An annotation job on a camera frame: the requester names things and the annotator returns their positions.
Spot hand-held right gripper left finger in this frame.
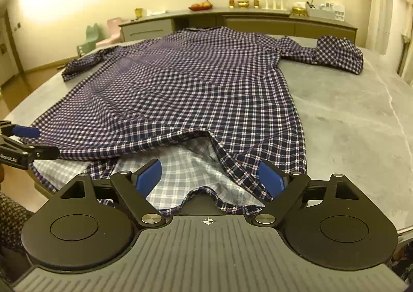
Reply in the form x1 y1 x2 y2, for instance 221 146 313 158
58 159 166 228

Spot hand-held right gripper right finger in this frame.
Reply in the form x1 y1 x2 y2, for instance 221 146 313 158
250 160 362 227

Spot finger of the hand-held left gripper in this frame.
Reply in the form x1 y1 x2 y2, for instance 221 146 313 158
0 120 40 139
0 137 60 170

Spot blue plaid shirt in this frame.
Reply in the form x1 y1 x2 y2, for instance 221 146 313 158
29 26 364 218

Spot person's patterned clothing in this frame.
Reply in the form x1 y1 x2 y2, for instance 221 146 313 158
0 191 35 251

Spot wooden door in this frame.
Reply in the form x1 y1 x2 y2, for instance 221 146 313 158
0 10 24 87

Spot green plastic chair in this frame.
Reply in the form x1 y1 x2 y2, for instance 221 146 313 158
76 23 104 54

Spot pink plastic chair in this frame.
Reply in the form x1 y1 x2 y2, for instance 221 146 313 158
96 19 122 48

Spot long grey sideboard cabinet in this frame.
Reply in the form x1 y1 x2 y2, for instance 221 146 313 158
119 6 359 46

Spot white organizer box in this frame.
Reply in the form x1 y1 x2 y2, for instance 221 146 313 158
305 2 346 20

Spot white curtain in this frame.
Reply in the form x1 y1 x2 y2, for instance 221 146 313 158
364 0 413 57

